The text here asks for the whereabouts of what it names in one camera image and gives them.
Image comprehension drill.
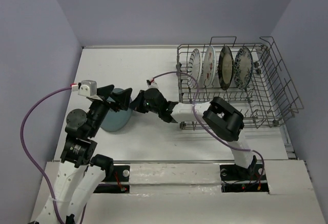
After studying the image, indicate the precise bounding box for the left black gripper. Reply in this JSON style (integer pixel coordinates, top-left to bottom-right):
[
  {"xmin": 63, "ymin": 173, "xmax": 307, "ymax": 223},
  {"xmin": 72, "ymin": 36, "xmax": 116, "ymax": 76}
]
[{"xmin": 89, "ymin": 84, "xmax": 133, "ymax": 136}]

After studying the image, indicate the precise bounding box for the plain teal plate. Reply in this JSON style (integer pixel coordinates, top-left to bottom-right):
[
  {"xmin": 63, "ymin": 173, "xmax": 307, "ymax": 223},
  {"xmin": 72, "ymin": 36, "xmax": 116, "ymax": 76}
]
[{"xmin": 99, "ymin": 88, "xmax": 133, "ymax": 133}]

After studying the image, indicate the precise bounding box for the blue striped white plate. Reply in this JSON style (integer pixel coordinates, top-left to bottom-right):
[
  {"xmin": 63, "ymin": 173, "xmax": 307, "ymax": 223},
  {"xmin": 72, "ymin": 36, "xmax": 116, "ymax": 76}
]
[{"xmin": 188, "ymin": 49, "xmax": 202, "ymax": 82}]

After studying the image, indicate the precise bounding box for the watermelon pattern plate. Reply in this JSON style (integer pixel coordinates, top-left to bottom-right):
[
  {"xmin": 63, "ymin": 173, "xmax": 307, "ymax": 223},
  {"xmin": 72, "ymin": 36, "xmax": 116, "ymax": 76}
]
[{"xmin": 203, "ymin": 46, "xmax": 216, "ymax": 87}]

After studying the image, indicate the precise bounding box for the dark brown rimmed plate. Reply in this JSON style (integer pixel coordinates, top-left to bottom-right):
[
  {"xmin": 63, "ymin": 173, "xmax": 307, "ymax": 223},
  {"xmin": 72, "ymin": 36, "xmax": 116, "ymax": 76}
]
[{"xmin": 218, "ymin": 46, "xmax": 234, "ymax": 90}]

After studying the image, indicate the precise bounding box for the blue floral plate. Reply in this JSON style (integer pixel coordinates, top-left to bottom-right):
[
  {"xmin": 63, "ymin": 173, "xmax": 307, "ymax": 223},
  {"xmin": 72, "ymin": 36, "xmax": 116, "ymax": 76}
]
[{"xmin": 234, "ymin": 46, "xmax": 253, "ymax": 90}]

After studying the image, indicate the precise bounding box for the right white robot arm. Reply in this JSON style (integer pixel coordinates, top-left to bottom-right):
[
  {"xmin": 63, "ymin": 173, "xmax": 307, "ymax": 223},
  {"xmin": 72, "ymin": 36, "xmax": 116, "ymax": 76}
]
[{"xmin": 130, "ymin": 88, "xmax": 257, "ymax": 179}]

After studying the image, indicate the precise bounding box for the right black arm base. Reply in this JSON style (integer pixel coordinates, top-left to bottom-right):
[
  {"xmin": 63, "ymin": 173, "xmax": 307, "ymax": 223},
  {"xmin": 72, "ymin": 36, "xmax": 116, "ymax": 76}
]
[{"xmin": 220, "ymin": 164, "xmax": 269, "ymax": 193}]

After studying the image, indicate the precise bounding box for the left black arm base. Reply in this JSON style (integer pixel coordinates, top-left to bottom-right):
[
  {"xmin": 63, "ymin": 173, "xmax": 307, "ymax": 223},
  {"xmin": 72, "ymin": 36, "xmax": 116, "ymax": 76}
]
[{"xmin": 93, "ymin": 165, "xmax": 130, "ymax": 194}]

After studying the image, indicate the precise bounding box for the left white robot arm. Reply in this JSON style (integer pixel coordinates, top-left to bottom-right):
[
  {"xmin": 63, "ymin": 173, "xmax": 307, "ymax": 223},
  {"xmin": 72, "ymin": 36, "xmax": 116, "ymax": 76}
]
[{"xmin": 34, "ymin": 80, "xmax": 132, "ymax": 223}]

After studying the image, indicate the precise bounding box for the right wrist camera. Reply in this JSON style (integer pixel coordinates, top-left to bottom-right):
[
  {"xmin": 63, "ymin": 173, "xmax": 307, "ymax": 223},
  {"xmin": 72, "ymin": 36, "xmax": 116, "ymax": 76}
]
[{"xmin": 146, "ymin": 78, "xmax": 159, "ymax": 89}]

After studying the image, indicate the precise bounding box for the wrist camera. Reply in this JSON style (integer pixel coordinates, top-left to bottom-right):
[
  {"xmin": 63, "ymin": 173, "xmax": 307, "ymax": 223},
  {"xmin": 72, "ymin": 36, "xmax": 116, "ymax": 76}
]
[
  {"xmin": 146, "ymin": 78, "xmax": 159, "ymax": 89},
  {"xmin": 71, "ymin": 80, "xmax": 97, "ymax": 97}
]

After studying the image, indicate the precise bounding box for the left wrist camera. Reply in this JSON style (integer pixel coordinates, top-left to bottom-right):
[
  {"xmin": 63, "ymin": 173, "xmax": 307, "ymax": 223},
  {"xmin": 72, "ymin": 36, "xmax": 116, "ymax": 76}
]
[{"xmin": 71, "ymin": 80, "xmax": 97, "ymax": 97}]

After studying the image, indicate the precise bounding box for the grey wire dish rack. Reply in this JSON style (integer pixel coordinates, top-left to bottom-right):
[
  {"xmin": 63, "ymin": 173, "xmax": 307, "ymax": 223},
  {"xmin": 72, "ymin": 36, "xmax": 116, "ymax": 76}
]
[{"xmin": 176, "ymin": 36, "xmax": 304, "ymax": 128}]

